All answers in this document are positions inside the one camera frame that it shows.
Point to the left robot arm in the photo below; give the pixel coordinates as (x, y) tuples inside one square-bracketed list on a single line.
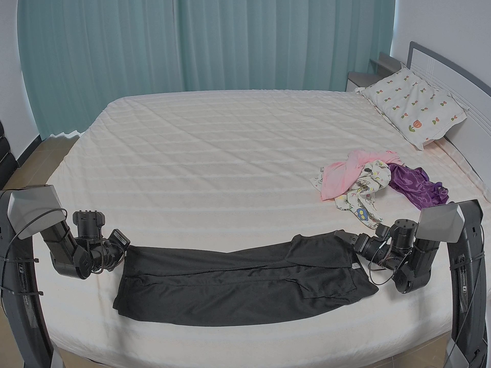
[(27, 209)]

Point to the pink garment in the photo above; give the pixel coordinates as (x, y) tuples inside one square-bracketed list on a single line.
[(337, 178)]

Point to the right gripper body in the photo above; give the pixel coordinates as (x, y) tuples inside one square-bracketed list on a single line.
[(372, 249)]

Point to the black T-shirt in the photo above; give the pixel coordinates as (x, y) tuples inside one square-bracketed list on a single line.
[(230, 286)]

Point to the bed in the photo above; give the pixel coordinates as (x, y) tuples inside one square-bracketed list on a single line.
[(211, 148)]

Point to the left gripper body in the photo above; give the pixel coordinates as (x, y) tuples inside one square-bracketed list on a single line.
[(113, 251)]

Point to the grey bedside table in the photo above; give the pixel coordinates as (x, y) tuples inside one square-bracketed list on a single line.
[(358, 78)]

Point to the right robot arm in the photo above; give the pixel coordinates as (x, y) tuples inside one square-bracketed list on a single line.
[(441, 220)]

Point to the white printed garment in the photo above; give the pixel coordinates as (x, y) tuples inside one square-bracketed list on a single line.
[(368, 182)]

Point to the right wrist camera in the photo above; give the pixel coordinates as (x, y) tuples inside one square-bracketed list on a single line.
[(382, 231)]

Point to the purple garment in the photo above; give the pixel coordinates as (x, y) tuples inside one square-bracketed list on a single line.
[(414, 186)]

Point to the white printed pillow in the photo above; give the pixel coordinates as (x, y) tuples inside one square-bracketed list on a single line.
[(414, 102)]

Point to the blue-green curtain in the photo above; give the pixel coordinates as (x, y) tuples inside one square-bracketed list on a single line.
[(287, 33), (103, 52)]

